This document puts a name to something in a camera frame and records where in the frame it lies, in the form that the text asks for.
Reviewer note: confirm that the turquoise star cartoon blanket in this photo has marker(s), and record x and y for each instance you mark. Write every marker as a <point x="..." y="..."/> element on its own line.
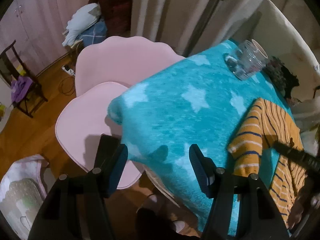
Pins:
<point x="195" y="101"/>

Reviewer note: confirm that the white and blue clothes pile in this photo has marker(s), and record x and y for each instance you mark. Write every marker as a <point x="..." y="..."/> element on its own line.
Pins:
<point x="86" y="25"/>

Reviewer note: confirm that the mustard striped sweater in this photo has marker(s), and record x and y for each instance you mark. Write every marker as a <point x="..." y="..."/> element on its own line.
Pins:
<point x="253" y="152"/>

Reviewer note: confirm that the beige striped curtain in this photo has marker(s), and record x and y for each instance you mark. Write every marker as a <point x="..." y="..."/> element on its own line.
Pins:
<point x="190" y="26"/>

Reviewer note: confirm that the white patterned laundry bag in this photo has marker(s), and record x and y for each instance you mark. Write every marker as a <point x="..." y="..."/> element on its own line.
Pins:
<point x="22" y="193"/>

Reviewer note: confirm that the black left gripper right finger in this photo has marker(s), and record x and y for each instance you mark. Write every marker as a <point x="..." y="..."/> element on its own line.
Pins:
<point x="242" y="207"/>

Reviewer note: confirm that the beige paper cup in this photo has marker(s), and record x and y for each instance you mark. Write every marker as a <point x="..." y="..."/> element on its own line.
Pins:
<point x="259" y="48"/>

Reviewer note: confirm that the dark wooden chair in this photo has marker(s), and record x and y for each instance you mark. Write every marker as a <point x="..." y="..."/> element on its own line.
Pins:
<point x="22" y="86"/>

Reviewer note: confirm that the pink scalloped chair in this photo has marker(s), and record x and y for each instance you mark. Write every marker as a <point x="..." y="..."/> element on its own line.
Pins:
<point x="104" y="71"/>

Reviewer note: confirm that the clear glass jar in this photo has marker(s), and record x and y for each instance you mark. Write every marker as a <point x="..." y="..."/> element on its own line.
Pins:
<point x="245" y="60"/>

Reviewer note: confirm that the cream girl-silhouette pillow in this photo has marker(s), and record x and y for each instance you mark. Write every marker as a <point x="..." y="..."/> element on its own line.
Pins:
<point x="282" y="41"/>

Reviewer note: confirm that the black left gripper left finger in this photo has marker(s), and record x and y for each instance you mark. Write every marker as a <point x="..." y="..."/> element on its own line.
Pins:
<point x="75" y="206"/>

